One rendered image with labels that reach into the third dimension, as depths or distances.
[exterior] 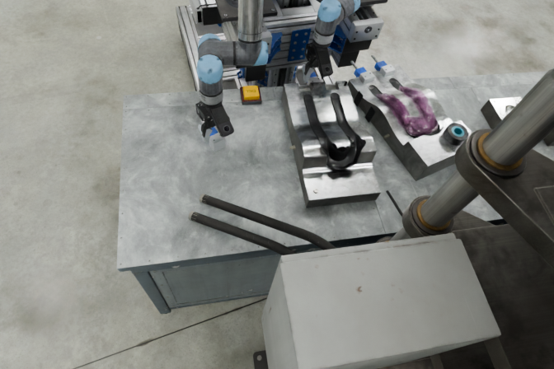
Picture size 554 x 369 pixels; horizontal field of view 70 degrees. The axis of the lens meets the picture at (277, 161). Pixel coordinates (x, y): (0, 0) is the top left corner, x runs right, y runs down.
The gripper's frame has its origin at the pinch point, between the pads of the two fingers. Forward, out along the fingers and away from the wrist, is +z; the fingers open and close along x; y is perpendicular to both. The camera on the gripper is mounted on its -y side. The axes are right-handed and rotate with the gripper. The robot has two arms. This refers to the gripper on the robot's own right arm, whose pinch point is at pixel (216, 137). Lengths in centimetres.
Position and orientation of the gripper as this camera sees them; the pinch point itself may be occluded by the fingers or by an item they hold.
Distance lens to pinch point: 147.3
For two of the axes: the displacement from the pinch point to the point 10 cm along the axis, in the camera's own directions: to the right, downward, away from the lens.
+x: -8.1, 4.5, -3.8
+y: -5.8, -7.2, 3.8
